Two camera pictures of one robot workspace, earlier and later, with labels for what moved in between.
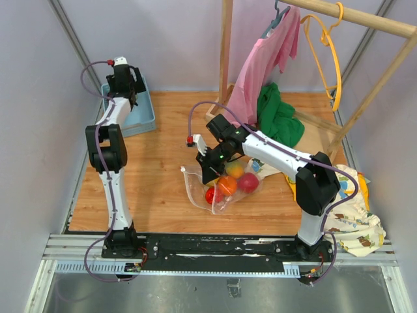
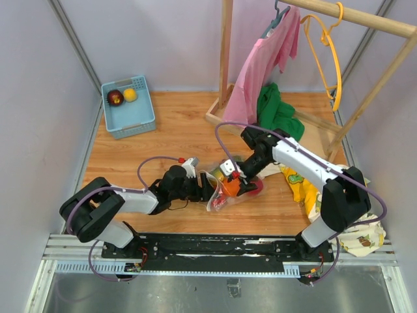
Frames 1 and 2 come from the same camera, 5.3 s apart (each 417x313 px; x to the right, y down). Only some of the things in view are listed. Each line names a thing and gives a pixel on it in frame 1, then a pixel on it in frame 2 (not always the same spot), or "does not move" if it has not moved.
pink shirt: [260, 66] does not move
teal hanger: [275, 21] does not move
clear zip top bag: [237, 181] does not move
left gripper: [139, 85] -> [204, 192]
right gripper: [210, 171] -> [244, 187]
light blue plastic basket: [142, 117] does not move
